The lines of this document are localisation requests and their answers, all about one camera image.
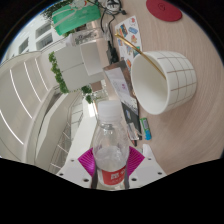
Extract potted plant in brown planter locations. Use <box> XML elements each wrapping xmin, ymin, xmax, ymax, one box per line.
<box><xmin>81</xmin><ymin>79</ymin><xmax>105</xmax><ymax>104</ymax></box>

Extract green plants row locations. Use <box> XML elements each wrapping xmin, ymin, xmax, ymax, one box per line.
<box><xmin>48</xmin><ymin>51</ymin><xmax>71</xmax><ymax>94</ymax></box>

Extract black power adapter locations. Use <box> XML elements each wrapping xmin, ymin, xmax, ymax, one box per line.
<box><xmin>105</xmin><ymin>43</ymin><xmax>120</xmax><ymax>65</ymax></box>

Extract colourful sticker sheet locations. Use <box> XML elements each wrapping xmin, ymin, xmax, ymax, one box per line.
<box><xmin>114</xmin><ymin>15</ymin><xmax>144</xmax><ymax>71</ymax></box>

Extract white cabinet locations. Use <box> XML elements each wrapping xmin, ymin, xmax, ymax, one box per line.
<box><xmin>54</xmin><ymin>41</ymin><xmax>104</xmax><ymax>93</ymax></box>

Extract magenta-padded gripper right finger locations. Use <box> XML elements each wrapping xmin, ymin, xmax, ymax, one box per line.
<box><xmin>124</xmin><ymin>145</ymin><xmax>168</xmax><ymax>189</ymax></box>

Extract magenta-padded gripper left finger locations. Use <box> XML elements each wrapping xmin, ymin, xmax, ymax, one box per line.
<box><xmin>56</xmin><ymin>148</ymin><xmax>98</xmax><ymax>190</ymax></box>

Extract white cup with grid lines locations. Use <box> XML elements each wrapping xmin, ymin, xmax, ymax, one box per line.
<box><xmin>130</xmin><ymin>50</ymin><xmax>198</xmax><ymax>116</ymax></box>

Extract green tote bag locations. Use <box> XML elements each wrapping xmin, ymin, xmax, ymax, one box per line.
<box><xmin>51</xmin><ymin>2</ymin><xmax>102</xmax><ymax>36</ymax></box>

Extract flat round red coaster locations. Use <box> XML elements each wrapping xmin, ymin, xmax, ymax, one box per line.
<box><xmin>145</xmin><ymin>0</ymin><xmax>183</xmax><ymax>23</ymax></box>

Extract clear water bottle red label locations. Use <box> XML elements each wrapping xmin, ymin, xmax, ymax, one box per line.
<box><xmin>91</xmin><ymin>99</ymin><xmax>131</xmax><ymax>191</ymax></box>

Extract white computer mouse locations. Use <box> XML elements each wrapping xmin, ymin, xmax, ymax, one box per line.
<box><xmin>142</xmin><ymin>143</ymin><xmax>155</xmax><ymax>160</ymax></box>

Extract tangled black cables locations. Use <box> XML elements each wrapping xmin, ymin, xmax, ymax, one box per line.
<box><xmin>98</xmin><ymin>0</ymin><xmax>128</xmax><ymax>34</ymax></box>

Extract black notebook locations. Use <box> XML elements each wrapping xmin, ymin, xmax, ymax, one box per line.
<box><xmin>121</xmin><ymin>101</ymin><xmax>143</xmax><ymax>134</ymax></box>

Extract gold spoon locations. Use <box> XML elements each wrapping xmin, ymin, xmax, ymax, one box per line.
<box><xmin>114</xmin><ymin>32</ymin><xmax>167</xmax><ymax>80</ymax></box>

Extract glass railing with wooden handrail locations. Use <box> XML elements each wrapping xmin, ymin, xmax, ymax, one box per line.
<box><xmin>49</xmin><ymin>99</ymin><xmax>84</xmax><ymax>174</ymax></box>

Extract blue and green tube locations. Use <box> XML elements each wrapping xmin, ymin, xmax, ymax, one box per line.
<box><xmin>139</xmin><ymin>117</ymin><xmax>153</xmax><ymax>141</ymax></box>

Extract white card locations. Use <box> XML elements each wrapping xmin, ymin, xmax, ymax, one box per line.
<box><xmin>128</xmin><ymin>123</ymin><xmax>141</xmax><ymax>138</ymax></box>

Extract clear shaker bottle white lid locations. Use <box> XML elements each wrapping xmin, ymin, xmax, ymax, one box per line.
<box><xmin>68</xmin><ymin>28</ymin><xmax>101</xmax><ymax>46</ymax></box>

